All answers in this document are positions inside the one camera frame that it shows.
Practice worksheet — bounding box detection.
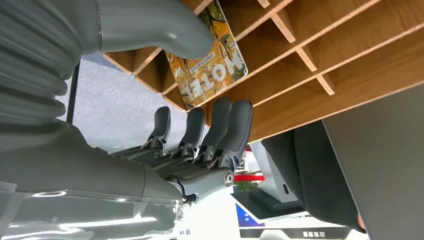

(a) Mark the person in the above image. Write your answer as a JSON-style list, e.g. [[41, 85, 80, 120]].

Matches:
[[260, 120, 367, 233]]

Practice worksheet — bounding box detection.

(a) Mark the black stanchion pole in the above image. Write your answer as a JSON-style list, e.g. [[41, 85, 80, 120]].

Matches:
[[65, 61, 81, 124]]

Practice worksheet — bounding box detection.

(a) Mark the red barrier bar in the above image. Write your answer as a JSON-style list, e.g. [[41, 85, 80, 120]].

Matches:
[[234, 174, 266, 183]]

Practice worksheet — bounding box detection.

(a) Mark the grey white standing panel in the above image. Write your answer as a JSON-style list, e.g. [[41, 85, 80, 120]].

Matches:
[[249, 140, 299, 204]]

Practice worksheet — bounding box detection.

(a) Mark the black display counter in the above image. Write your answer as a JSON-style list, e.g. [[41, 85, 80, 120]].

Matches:
[[231, 188, 353, 240]]

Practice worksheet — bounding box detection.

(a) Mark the wooden compartment organizer box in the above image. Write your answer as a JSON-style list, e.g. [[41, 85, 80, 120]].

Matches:
[[102, 0, 424, 144]]

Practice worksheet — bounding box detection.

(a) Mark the grey laptop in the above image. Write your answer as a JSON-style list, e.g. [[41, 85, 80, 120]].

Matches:
[[322, 84, 424, 240]]

